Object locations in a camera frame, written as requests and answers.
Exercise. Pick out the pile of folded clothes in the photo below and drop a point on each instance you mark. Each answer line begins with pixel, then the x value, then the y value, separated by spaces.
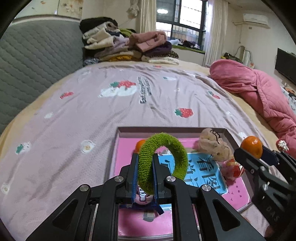
pixel 104 41

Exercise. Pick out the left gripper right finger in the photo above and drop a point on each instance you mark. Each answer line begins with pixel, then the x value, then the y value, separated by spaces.
pixel 160 172

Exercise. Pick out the pink strawberry print bedsheet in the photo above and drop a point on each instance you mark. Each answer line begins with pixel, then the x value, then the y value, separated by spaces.
pixel 65 138

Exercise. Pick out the white air conditioner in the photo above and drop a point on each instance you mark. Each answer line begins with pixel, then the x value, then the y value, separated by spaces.
pixel 255 19

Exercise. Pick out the black framed window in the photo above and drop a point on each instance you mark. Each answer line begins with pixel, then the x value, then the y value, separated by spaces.
pixel 183 20

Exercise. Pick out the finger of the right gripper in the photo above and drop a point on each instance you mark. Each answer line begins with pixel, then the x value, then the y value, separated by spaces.
pixel 269 156
pixel 253 165

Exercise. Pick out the pink quilted blanket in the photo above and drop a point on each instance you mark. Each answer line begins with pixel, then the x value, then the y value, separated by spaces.
pixel 262 92

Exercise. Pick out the orange mandarin fruit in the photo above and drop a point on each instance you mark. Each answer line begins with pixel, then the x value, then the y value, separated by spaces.
pixel 253 145

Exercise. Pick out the white cabinet doors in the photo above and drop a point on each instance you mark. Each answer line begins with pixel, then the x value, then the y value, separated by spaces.
pixel 70 8

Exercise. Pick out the beige plush toy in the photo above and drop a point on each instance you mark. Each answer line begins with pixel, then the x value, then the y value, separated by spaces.
pixel 211 143

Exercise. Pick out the small orange mandarin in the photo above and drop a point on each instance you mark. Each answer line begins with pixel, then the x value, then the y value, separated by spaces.
pixel 139 145

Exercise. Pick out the small santa figurine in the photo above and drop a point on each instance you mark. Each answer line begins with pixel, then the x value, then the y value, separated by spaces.
pixel 282 146

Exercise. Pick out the grey quilted headboard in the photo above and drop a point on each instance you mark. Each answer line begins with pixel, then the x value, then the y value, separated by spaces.
pixel 36 52

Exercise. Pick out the white right curtain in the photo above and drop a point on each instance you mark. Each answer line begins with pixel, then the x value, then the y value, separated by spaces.
pixel 215 27

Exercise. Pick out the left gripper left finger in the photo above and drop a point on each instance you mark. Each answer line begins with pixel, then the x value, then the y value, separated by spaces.
pixel 127 192

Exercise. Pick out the cream left curtain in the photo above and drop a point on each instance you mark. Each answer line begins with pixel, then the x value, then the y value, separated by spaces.
pixel 145 13

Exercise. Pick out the blue Oreo cookie packet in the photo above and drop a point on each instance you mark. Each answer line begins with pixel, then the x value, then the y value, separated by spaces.
pixel 142 201

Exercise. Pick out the red wrapped surprise egg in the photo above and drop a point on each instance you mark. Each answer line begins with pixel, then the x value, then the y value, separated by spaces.
pixel 231 169

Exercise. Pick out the black wall television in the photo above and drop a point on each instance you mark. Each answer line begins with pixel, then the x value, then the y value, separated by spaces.
pixel 286 64

